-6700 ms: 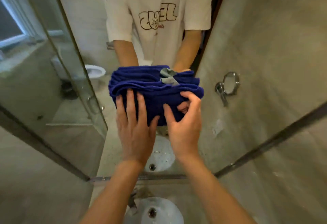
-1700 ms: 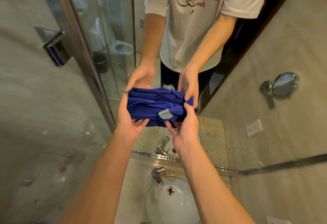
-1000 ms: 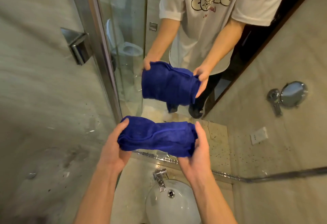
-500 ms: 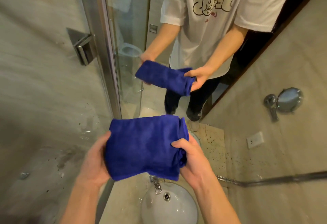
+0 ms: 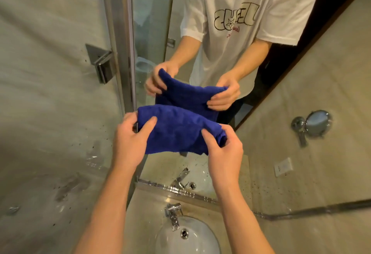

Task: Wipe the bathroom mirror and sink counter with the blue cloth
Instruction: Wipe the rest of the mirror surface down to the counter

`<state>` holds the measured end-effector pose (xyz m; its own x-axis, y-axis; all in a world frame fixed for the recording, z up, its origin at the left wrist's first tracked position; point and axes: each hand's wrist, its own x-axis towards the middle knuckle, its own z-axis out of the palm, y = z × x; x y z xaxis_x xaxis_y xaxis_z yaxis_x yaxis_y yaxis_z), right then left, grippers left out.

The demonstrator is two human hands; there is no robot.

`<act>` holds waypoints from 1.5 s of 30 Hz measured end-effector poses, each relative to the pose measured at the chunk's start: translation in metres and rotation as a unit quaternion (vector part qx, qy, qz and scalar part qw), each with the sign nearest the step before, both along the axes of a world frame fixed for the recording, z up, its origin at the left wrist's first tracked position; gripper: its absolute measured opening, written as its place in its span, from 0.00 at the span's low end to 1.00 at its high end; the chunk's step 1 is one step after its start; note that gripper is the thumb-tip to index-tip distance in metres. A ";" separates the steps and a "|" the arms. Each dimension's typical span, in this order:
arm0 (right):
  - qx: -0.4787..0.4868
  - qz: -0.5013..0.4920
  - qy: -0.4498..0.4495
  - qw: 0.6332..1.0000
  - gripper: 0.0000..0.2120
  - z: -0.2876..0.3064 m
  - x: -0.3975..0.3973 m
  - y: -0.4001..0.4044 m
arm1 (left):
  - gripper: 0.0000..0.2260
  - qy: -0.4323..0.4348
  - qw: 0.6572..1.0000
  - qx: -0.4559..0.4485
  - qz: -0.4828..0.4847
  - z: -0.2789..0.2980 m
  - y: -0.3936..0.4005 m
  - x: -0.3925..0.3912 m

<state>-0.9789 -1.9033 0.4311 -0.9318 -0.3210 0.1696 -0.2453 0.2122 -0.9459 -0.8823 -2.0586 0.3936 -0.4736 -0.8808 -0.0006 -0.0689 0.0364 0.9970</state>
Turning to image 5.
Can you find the person's right hand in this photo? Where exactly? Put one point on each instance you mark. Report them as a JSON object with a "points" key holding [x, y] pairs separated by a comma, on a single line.
{"points": [[226, 164]]}

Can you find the person's left hand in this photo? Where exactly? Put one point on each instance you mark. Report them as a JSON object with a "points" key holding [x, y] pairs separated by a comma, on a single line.
{"points": [[127, 146]]}

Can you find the blue microfibre cloth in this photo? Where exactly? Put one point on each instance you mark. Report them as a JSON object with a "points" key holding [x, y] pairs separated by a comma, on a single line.
{"points": [[176, 132]]}

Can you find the silver framed wall mirror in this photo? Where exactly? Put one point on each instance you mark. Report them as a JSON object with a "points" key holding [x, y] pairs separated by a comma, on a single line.
{"points": [[318, 88]]}

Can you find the person's left forearm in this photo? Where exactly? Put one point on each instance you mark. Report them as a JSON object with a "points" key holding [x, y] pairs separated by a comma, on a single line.
{"points": [[107, 216]]}

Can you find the person's right forearm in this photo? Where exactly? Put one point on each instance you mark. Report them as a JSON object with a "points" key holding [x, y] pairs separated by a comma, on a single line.
{"points": [[243, 224]]}

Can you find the chrome sink faucet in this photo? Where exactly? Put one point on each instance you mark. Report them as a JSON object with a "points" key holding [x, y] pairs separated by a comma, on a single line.
{"points": [[173, 213]]}

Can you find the white ceramic sink basin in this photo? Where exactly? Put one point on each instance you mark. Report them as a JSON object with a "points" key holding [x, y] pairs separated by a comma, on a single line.
{"points": [[200, 239]]}

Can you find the chrome sink drain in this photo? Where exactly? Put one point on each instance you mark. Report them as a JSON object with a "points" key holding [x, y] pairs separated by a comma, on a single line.
{"points": [[184, 233]]}

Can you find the glass shower enclosure gold frame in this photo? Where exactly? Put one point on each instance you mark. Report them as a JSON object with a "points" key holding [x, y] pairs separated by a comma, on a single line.
{"points": [[101, 62]]}

